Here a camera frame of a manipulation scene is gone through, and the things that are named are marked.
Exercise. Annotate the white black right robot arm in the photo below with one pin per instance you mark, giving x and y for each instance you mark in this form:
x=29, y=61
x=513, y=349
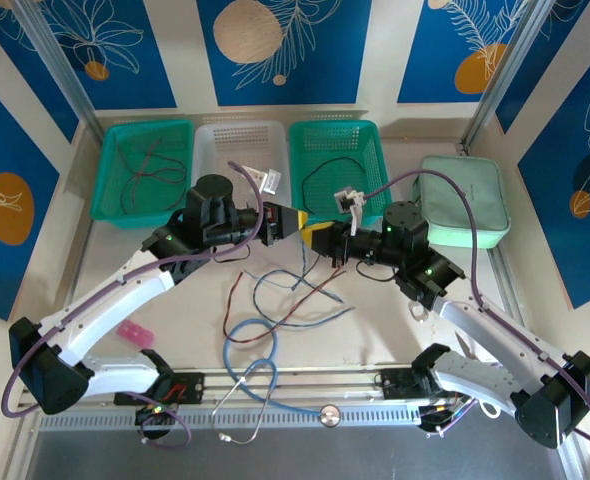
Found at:
x=485, y=325

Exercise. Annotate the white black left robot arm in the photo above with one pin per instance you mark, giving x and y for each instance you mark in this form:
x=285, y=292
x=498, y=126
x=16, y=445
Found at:
x=115, y=305

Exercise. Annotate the mint green zip pouch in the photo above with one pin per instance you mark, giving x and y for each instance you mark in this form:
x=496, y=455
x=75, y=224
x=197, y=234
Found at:
x=450, y=220

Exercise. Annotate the white plastic basket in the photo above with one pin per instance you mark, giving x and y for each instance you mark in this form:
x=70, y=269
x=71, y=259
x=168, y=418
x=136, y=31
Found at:
x=225, y=150

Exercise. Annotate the metal tongs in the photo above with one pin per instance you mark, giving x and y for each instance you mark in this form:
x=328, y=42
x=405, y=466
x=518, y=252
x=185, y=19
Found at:
x=412, y=310

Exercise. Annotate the green plastic basket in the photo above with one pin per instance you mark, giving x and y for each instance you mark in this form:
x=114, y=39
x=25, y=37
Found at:
x=140, y=135
x=340, y=145

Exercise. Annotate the pink pill box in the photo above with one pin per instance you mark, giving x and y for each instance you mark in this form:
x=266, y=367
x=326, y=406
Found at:
x=135, y=334

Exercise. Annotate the blue stethoscope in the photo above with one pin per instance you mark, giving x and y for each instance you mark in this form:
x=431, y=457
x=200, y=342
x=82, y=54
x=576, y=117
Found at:
x=330, y=415

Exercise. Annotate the black connector board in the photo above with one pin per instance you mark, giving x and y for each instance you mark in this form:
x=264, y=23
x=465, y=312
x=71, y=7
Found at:
x=150, y=417
x=432, y=417

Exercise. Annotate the grey metal panel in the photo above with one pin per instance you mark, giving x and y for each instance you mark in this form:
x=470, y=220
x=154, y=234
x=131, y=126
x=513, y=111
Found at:
x=325, y=455

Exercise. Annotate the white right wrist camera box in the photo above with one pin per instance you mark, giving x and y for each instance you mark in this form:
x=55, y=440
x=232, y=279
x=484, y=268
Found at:
x=345, y=200

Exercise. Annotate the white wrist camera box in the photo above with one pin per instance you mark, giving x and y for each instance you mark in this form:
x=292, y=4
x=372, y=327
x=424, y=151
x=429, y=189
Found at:
x=345, y=200
x=270, y=181

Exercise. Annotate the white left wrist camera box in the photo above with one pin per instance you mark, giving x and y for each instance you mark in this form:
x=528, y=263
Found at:
x=270, y=181

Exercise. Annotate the aluminium frame rail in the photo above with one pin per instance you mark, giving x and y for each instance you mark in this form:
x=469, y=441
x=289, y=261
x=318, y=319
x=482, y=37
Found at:
x=325, y=382

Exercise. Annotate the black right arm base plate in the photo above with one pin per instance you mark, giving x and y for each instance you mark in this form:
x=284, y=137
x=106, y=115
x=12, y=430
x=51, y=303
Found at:
x=392, y=385

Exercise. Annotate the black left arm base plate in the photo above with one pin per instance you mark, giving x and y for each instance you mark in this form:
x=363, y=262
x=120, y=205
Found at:
x=195, y=387

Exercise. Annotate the aluminium frame post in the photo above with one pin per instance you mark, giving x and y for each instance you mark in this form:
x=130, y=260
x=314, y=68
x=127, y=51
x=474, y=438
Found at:
x=57, y=60
x=512, y=60

